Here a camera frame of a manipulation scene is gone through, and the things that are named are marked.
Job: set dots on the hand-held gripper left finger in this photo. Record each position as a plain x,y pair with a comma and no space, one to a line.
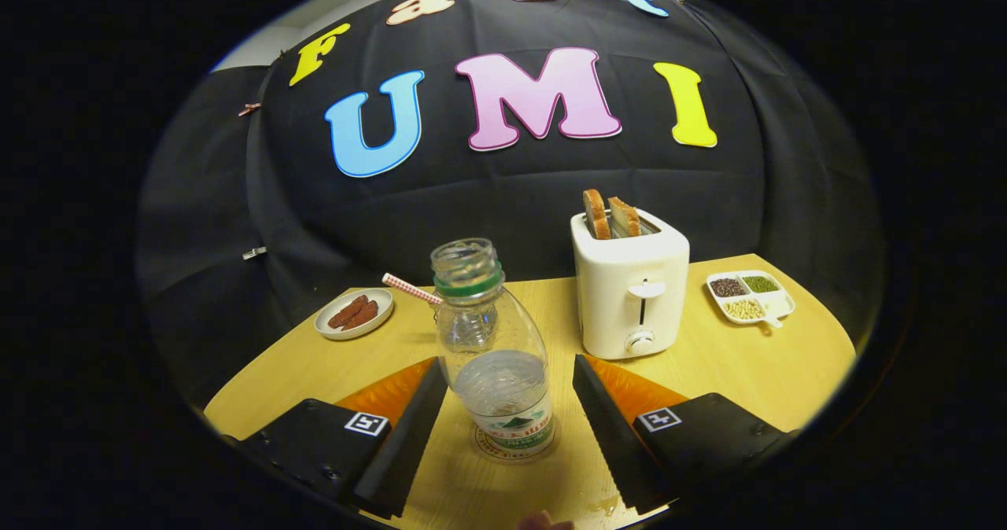
405,451

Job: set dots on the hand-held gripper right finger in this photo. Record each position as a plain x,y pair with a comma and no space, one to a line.
610,443

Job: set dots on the round wooden coaster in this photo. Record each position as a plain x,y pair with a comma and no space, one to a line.
503,458

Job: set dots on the clear plastic juice bottle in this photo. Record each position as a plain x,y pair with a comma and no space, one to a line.
492,341

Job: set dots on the small clear glass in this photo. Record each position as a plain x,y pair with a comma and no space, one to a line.
464,329

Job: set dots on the red-brown food piece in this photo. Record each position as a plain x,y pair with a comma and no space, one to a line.
363,317
348,311

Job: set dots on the round white plate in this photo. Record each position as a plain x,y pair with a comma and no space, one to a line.
330,329

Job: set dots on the wooden table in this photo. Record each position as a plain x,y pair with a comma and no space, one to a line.
747,365

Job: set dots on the red white striped straw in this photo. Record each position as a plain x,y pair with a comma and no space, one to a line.
409,288

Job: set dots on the white toaster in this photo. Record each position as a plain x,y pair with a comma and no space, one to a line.
621,278

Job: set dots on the white divided dish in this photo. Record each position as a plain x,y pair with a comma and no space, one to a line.
775,303

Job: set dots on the toast slice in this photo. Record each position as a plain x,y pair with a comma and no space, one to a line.
595,214
624,217

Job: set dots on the metal clip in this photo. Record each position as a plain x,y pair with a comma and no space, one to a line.
253,253

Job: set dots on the red clip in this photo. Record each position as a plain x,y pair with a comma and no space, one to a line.
249,108

